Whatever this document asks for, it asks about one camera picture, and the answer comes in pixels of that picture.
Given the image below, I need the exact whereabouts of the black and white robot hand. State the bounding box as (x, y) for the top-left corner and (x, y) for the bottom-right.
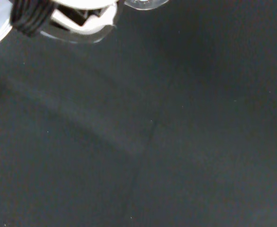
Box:
(9, 0), (118, 38)

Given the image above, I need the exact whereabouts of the black bench cloth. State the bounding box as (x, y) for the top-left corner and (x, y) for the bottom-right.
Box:
(0, 0), (277, 227)

